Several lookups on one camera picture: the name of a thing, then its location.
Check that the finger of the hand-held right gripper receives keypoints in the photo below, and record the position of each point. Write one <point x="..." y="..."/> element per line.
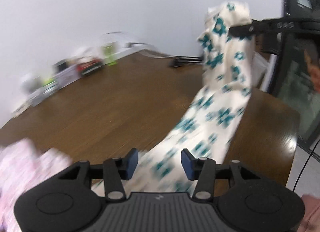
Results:
<point x="245" y="29"/>

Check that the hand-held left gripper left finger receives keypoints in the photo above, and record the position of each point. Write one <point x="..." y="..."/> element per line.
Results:
<point x="131" y="163"/>

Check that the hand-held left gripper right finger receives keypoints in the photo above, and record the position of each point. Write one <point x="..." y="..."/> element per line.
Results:
<point x="187" y="163"/>

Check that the cream green floral garment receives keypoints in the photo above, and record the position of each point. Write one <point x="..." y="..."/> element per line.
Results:
<point x="220" y="72"/>

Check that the pink floral garment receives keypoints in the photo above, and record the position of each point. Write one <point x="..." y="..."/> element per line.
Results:
<point x="20" y="167"/>

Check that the dark glass door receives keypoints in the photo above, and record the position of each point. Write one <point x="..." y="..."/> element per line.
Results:
<point x="290" y="77"/>

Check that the red and black tissue box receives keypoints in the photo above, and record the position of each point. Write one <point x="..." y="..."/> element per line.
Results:
<point x="90" y="68"/>

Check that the grey tin box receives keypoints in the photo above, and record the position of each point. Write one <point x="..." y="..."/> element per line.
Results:
<point x="67" y="77"/>

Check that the clear-wrapped tissue pack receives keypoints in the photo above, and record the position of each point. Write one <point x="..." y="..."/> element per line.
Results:
<point x="51" y="89"/>

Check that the green spray bottle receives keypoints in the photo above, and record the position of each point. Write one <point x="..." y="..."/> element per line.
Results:
<point x="109" y="53"/>

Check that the white power strip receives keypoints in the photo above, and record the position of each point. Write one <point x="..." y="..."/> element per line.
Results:
<point x="130" y="51"/>

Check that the black charger box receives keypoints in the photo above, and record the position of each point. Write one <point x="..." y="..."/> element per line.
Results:
<point x="61" y="66"/>

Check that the white robot speaker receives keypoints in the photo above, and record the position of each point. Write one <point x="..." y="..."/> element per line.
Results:
<point x="28" y="82"/>

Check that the person's pink clothing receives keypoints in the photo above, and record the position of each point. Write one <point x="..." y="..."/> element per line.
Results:
<point x="311" y="214"/>

